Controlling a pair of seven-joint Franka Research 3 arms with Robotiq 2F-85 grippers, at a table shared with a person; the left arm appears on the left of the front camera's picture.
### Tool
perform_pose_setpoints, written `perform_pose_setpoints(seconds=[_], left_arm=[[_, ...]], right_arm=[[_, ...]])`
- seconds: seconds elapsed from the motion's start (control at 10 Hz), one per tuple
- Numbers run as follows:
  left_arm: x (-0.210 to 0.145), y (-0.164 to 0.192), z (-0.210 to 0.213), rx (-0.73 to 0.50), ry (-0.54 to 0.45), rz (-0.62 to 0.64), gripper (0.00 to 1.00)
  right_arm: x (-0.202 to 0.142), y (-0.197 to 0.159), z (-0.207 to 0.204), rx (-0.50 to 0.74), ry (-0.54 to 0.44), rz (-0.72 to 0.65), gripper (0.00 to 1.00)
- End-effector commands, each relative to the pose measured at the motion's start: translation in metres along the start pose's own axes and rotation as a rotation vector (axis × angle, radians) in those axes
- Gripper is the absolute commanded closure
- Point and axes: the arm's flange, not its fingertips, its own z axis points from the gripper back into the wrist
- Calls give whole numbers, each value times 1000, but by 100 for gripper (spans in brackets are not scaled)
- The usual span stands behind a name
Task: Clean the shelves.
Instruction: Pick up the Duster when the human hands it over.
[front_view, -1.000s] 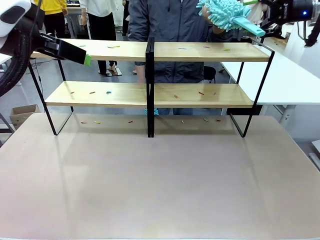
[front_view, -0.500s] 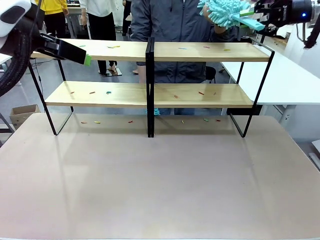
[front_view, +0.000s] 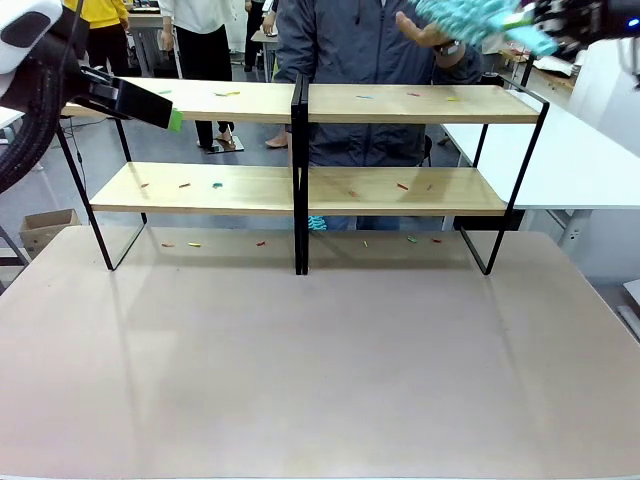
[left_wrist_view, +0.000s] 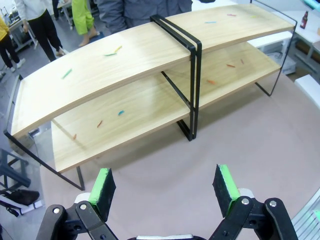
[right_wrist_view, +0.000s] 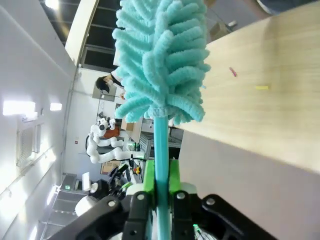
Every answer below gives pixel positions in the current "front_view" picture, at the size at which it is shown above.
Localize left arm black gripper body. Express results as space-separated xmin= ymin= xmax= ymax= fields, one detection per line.
xmin=49 ymin=49 xmax=125 ymax=121

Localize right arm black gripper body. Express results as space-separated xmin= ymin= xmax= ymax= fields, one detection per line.
xmin=529 ymin=0 xmax=609 ymax=49

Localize person left forearm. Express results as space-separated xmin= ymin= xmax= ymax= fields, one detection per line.
xmin=432 ymin=43 xmax=485 ymax=86

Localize person left hand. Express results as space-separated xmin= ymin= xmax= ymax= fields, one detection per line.
xmin=394 ymin=10 xmax=462 ymax=52

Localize wristwatch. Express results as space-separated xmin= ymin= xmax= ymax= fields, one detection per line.
xmin=433 ymin=39 xmax=464 ymax=59

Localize person in yellow jacket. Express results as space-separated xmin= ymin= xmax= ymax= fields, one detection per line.
xmin=63 ymin=0 xmax=132 ymax=79

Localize wooden desk grey legs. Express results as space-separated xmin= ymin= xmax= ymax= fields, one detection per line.
xmin=124 ymin=10 xmax=169 ymax=79

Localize floor scale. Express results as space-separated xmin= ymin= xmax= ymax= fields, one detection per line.
xmin=206 ymin=133 xmax=246 ymax=155

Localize person white shirt black trousers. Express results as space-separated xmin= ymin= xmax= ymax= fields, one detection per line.
xmin=157 ymin=0 xmax=237 ymax=151

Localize person in dark clothes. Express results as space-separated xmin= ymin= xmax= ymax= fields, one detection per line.
xmin=243 ymin=0 xmax=279 ymax=74

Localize cardboard box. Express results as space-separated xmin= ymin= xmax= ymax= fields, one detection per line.
xmin=18 ymin=208 xmax=82 ymax=262

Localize white table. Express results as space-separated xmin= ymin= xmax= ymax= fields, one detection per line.
xmin=439 ymin=88 xmax=640 ymax=254

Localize person in grey jacket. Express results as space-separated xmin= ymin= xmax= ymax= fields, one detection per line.
xmin=272 ymin=0 xmax=485 ymax=232

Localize black metal stand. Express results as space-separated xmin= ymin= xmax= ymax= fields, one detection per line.
xmin=0 ymin=223 xmax=32 ymax=297

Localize wooden shelf rack black frame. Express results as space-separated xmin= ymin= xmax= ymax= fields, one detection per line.
xmin=291 ymin=74 xmax=551 ymax=276
xmin=55 ymin=74 xmax=310 ymax=276

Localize black corrugated cable conduit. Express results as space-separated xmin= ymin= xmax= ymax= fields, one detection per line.
xmin=0 ymin=29 xmax=91 ymax=195

